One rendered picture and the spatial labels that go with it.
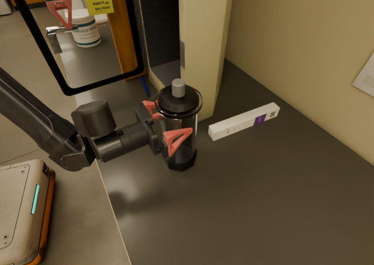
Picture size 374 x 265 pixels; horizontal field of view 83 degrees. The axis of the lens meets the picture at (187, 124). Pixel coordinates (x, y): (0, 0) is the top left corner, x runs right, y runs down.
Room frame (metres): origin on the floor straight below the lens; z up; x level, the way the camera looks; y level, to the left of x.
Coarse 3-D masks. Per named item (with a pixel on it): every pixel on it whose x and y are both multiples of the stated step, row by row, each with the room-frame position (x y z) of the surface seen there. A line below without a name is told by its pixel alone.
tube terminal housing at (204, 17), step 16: (192, 0) 0.49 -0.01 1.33; (208, 0) 0.51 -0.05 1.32; (224, 0) 0.54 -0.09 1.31; (192, 16) 0.49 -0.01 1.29; (208, 16) 0.52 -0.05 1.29; (224, 16) 0.54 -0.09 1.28; (144, 32) 0.74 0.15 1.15; (192, 32) 0.49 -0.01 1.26; (208, 32) 0.52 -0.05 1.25; (224, 32) 0.59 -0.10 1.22; (192, 48) 0.50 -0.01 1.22; (208, 48) 0.52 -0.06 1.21; (224, 48) 0.67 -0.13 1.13; (192, 64) 0.50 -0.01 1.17; (208, 64) 0.52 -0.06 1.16; (192, 80) 0.50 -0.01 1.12; (208, 80) 0.52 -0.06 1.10; (208, 96) 0.53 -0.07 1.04; (208, 112) 0.53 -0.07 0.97
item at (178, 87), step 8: (176, 80) 0.37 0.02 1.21; (168, 88) 0.38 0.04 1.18; (176, 88) 0.35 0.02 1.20; (184, 88) 0.36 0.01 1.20; (192, 88) 0.39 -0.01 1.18; (160, 96) 0.36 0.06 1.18; (168, 96) 0.35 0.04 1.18; (176, 96) 0.35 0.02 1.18; (184, 96) 0.35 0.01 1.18; (192, 96) 0.35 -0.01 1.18; (160, 104) 0.34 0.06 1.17; (168, 104) 0.33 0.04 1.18; (176, 104) 0.33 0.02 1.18; (184, 104) 0.33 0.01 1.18; (192, 104) 0.34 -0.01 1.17
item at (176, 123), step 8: (200, 96) 0.37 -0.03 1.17; (200, 104) 0.35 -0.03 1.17; (168, 112) 0.32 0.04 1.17; (176, 112) 0.32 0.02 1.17; (184, 112) 0.32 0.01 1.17; (192, 112) 0.32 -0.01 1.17; (160, 120) 0.35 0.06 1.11; (168, 120) 0.32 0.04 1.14; (176, 120) 0.32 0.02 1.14; (184, 120) 0.32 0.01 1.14; (192, 120) 0.33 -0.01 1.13; (168, 128) 0.33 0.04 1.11; (176, 128) 0.32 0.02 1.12; (184, 128) 0.32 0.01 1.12; (192, 136) 0.33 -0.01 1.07; (184, 144) 0.32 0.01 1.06; (192, 144) 0.33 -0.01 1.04; (176, 152) 0.32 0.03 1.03; (184, 152) 0.32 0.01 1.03; (192, 152) 0.33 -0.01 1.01; (168, 160) 0.33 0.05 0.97; (176, 160) 0.32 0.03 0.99; (184, 160) 0.32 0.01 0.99
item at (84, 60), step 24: (48, 0) 0.62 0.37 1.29; (72, 0) 0.65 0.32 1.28; (96, 0) 0.69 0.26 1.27; (120, 0) 0.72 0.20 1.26; (48, 24) 0.61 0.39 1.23; (72, 24) 0.64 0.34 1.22; (96, 24) 0.68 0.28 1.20; (120, 24) 0.71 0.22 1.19; (72, 48) 0.63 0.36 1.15; (96, 48) 0.66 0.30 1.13; (120, 48) 0.70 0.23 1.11; (72, 72) 0.61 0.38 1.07; (96, 72) 0.65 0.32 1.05; (120, 72) 0.69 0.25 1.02
